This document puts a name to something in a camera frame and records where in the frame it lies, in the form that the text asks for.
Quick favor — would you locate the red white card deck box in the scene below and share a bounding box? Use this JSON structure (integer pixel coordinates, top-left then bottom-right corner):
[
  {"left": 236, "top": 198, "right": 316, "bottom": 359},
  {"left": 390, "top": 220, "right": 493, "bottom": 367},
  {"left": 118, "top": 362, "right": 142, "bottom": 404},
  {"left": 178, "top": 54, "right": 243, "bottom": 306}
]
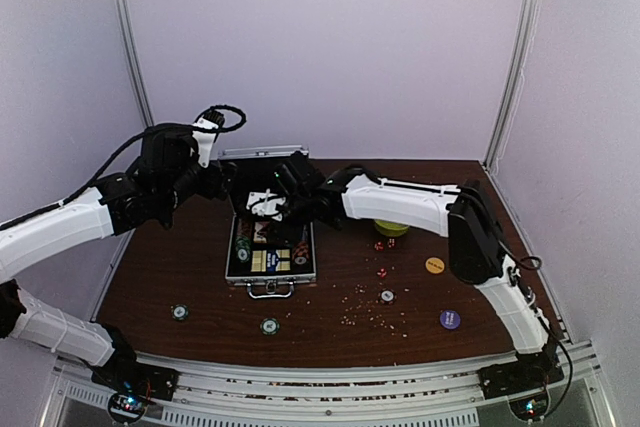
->
[{"left": 252, "top": 221, "right": 270, "bottom": 248}]

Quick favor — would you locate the silver aluminium poker case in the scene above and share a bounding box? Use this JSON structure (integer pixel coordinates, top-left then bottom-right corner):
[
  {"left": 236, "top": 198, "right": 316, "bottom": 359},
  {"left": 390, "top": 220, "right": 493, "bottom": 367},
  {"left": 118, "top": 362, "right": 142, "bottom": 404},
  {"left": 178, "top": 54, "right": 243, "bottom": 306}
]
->
[{"left": 219, "top": 145, "right": 317, "bottom": 300}]

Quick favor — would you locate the blue gold card deck box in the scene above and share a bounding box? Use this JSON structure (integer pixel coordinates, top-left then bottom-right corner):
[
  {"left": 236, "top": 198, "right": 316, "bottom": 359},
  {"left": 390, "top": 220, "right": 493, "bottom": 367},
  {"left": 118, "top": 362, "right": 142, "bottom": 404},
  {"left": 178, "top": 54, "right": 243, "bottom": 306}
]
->
[{"left": 251, "top": 249, "right": 291, "bottom": 273}]

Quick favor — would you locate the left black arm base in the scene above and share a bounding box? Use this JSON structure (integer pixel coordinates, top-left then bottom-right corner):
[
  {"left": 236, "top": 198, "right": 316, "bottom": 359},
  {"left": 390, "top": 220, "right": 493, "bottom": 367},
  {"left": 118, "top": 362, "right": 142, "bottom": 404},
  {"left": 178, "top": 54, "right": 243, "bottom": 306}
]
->
[{"left": 88, "top": 353, "right": 179, "bottom": 401}]

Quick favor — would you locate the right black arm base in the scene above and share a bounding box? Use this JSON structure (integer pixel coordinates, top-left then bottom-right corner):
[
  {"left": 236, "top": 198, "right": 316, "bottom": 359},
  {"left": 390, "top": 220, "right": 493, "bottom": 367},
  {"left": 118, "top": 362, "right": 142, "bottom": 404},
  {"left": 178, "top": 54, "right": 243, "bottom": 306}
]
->
[{"left": 477, "top": 353, "right": 564, "bottom": 399}]

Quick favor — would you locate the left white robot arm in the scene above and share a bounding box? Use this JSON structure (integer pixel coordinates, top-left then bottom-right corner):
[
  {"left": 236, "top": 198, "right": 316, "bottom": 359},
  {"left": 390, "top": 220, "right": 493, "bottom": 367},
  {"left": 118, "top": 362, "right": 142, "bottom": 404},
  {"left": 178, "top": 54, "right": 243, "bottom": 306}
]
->
[{"left": 1, "top": 106, "right": 236, "bottom": 391}]

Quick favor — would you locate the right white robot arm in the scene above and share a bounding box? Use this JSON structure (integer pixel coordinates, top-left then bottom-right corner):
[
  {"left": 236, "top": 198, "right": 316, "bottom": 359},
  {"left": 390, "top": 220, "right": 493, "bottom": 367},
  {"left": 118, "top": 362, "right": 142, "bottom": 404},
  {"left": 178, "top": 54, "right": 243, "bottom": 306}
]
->
[{"left": 241, "top": 151, "right": 559, "bottom": 389}]

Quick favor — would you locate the green chip stack in case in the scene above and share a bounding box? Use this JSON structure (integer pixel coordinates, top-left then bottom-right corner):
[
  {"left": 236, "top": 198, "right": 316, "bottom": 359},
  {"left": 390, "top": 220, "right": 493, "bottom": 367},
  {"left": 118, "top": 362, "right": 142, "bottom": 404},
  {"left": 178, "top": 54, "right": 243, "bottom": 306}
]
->
[{"left": 234, "top": 219, "right": 251, "bottom": 263}]

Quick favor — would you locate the green poker chip middle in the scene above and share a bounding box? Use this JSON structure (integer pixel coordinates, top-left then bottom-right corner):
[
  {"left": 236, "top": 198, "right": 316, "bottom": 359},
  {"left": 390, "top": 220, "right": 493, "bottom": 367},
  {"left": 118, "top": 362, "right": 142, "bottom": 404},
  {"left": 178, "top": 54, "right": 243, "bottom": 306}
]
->
[{"left": 260, "top": 317, "right": 280, "bottom": 336}]

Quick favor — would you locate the green poker chip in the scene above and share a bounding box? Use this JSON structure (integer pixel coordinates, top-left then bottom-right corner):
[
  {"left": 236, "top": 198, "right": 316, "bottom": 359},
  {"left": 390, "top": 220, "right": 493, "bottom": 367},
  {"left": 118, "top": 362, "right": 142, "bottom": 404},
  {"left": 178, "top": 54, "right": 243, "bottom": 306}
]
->
[
  {"left": 260, "top": 317, "right": 280, "bottom": 336},
  {"left": 171, "top": 304, "right": 189, "bottom": 322}
]

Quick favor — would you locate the lime green bowl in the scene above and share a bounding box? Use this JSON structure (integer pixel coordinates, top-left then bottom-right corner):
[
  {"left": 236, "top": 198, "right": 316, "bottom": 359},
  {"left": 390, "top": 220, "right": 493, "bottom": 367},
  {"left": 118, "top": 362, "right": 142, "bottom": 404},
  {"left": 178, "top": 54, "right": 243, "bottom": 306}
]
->
[{"left": 374, "top": 219, "right": 410, "bottom": 238}]

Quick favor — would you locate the black red poker chip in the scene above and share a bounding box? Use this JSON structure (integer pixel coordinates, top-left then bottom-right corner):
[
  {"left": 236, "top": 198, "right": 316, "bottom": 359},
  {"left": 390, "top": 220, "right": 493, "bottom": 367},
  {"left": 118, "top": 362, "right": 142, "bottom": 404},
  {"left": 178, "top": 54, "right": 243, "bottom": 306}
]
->
[{"left": 378, "top": 289, "right": 396, "bottom": 305}]

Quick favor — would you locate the green poker chip left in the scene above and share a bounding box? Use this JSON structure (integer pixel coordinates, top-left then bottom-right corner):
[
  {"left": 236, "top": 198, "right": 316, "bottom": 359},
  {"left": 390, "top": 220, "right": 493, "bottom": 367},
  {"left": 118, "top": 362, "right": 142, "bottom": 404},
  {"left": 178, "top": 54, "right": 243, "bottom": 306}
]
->
[{"left": 171, "top": 304, "right": 189, "bottom": 322}]

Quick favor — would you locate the yellow round button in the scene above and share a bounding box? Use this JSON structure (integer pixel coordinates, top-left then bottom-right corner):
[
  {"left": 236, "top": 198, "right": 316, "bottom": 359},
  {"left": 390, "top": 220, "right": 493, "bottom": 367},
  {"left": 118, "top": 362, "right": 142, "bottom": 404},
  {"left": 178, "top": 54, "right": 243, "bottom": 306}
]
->
[{"left": 425, "top": 257, "right": 446, "bottom": 275}]

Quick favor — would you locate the purple round button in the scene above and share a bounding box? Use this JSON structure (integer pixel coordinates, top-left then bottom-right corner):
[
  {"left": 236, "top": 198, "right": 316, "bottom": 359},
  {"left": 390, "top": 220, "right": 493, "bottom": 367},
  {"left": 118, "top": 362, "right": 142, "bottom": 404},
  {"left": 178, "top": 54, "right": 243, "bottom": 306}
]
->
[{"left": 439, "top": 309, "right": 461, "bottom": 330}]

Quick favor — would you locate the left aluminium frame post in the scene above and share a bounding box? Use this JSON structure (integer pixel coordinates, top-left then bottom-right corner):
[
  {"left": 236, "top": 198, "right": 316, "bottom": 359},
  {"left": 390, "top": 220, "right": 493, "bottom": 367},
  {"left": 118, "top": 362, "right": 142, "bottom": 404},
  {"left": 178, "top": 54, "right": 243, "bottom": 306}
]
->
[{"left": 114, "top": 0, "right": 155, "bottom": 127}]

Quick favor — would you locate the aluminium frame post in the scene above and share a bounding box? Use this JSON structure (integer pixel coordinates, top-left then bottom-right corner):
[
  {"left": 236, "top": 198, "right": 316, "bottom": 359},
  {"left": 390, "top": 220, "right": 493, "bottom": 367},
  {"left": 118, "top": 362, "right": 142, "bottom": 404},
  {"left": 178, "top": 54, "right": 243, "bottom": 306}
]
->
[
  {"left": 484, "top": 0, "right": 540, "bottom": 172},
  {"left": 114, "top": 0, "right": 155, "bottom": 127}
]

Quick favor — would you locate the right aluminium frame post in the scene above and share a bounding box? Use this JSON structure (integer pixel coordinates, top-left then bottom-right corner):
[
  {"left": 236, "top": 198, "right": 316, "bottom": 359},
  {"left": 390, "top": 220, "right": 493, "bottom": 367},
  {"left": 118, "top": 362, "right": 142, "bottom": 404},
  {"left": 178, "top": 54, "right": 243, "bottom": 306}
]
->
[{"left": 484, "top": 0, "right": 540, "bottom": 172}]

